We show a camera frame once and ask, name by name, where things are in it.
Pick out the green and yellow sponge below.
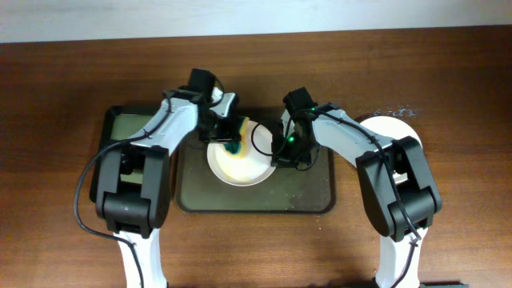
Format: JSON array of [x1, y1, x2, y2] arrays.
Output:
[[223, 116, 250, 158]]

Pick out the pink rimmed white plate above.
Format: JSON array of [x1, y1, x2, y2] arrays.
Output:
[[206, 118, 275, 186]]

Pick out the white plate yellow stain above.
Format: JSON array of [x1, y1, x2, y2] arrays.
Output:
[[351, 115, 422, 185]]

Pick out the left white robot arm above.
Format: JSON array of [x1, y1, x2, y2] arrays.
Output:
[[94, 87, 242, 287]]

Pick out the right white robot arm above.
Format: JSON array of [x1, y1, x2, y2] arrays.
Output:
[[273, 103, 442, 287]]

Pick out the large dark brown tray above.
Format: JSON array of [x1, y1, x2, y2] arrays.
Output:
[[175, 105, 336, 214]]

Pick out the small green tray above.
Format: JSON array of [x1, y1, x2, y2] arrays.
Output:
[[90, 106, 172, 204]]

